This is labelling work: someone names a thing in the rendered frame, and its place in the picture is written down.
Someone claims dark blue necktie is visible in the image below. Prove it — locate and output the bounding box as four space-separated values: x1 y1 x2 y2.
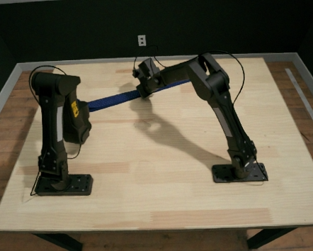
87 80 190 113

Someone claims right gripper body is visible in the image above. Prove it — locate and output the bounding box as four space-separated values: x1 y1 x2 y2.
132 69 156 99

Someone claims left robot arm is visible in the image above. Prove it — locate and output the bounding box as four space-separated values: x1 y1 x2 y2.
31 72 92 194

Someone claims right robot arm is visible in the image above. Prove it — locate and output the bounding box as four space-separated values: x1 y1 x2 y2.
137 52 268 183

